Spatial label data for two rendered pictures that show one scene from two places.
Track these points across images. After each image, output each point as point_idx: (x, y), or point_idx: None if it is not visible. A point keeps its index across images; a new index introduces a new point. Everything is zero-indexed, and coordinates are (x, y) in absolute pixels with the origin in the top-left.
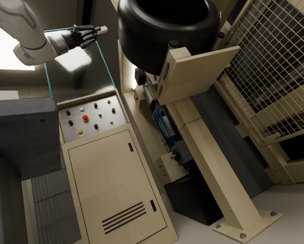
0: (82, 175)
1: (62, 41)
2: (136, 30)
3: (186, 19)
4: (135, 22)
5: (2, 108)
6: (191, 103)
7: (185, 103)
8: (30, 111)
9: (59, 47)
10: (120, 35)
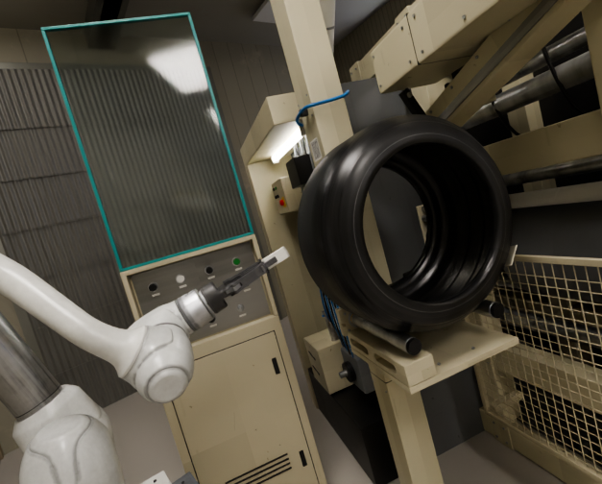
0: (192, 416)
1: (209, 317)
2: (353, 302)
3: (447, 167)
4: (354, 290)
5: None
6: None
7: None
8: None
9: (202, 326)
10: (310, 255)
